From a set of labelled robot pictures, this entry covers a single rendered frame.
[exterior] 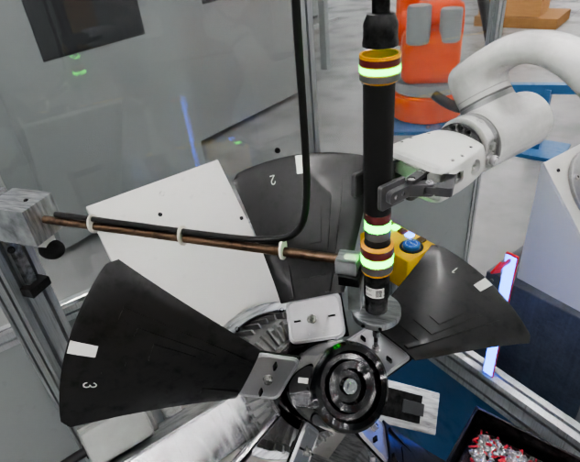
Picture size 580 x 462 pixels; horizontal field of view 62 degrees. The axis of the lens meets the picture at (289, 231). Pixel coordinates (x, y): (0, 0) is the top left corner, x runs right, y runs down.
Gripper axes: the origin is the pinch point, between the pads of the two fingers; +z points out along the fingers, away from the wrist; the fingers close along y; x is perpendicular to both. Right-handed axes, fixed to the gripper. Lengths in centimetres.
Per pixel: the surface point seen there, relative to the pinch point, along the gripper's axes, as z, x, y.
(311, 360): 12.2, -21.2, -0.7
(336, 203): -3.4, -8.7, 12.0
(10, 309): 44, -33, 57
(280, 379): 15.6, -25.2, 2.5
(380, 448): 7.5, -35.5, -9.1
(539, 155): -309, -141, 136
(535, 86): -313, -92, 151
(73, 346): 37.2, -11.7, 12.1
